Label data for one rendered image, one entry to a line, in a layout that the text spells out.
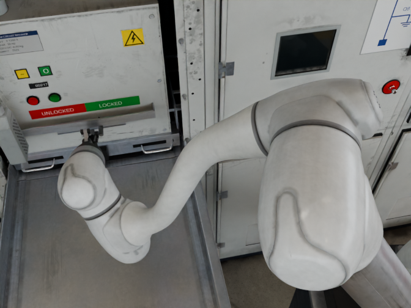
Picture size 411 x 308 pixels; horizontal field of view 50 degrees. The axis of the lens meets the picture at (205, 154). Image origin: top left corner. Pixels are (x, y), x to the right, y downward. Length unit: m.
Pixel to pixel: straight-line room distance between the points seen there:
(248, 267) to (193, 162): 1.45
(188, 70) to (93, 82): 0.27
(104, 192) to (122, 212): 0.06
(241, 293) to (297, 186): 1.63
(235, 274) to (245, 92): 1.11
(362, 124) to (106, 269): 0.86
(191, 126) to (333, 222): 0.91
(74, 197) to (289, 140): 0.51
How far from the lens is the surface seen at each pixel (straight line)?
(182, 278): 1.25
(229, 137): 0.74
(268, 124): 0.69
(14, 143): 1.31
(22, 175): 1.56
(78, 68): 1.26
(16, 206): 1.49
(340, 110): 0.64
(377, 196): 2.08
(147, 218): 0.98
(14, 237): 1.43
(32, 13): 1.21
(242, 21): 1.16
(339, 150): 0.59
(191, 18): 1.14
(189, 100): 1.31
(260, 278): 2.19
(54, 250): 1.36
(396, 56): 1.45
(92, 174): 0.96
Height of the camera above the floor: 1.99
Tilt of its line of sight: 50 degrees down
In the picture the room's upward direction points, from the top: 1 degrees counter-clockwise
